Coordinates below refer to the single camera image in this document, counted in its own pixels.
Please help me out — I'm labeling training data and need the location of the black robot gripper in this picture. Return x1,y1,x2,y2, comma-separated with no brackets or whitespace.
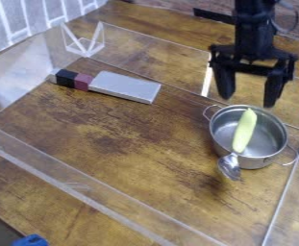
210,12,298,108

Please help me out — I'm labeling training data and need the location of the yellow handled metal spoon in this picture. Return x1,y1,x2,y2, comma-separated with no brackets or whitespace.
216,109,256,181

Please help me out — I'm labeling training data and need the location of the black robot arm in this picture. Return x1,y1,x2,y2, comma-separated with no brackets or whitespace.
210,0,299,108

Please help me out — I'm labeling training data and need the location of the silver metal pot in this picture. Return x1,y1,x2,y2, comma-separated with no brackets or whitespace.
202,104,299,170

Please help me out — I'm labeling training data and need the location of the grey block with coloured end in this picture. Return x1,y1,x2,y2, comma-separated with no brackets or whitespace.
47,68,160,105

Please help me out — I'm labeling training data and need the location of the clear acrylic triangle stand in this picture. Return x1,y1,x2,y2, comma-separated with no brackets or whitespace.
60,22,105,58

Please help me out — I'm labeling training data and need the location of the blue object at corner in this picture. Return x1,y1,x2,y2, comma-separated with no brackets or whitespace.
12,234,49,246

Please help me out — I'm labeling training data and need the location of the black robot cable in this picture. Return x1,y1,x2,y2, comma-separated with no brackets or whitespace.
268,0,299,35

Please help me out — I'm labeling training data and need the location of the black wall strip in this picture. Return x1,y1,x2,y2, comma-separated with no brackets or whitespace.
192,8,236,25

